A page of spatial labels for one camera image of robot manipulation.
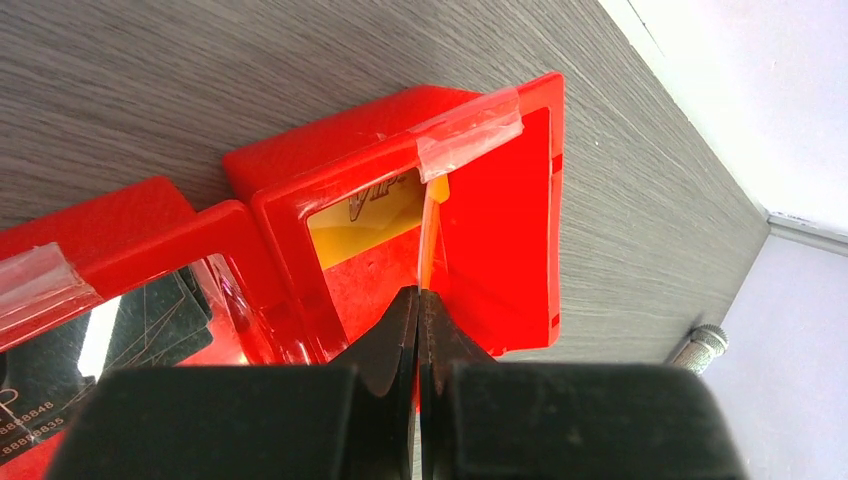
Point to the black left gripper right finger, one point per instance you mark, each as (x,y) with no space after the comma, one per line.
(485,419)

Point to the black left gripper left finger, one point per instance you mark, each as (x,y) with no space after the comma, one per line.
(348,419)

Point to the gold VIP card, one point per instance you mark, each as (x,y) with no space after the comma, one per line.
(436,192)
(367,218)

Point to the black credit card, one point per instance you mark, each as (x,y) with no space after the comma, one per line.
(161,323)

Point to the red divided plastic bin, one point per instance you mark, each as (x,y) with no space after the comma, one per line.
(452,190)

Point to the glittery silver tube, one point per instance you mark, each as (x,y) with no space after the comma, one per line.
(700,348)

